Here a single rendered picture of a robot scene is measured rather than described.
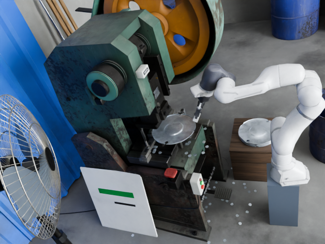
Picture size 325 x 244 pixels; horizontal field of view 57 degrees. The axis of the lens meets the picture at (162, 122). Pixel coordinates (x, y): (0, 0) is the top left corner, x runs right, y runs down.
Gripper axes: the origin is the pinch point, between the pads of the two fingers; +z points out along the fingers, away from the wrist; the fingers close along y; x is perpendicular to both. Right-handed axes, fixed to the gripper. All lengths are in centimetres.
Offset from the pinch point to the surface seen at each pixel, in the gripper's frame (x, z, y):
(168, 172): 2.7, 16.0, -33.6
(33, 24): 153, 15, 45
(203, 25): 16, -40, 33
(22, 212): 37, -29, -100
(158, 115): 22.0, 5.6, -5.5
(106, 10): 80, -27, 33
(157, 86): 28.2, -8.1, 3.8
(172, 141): 8.1, 16.1, -11.4
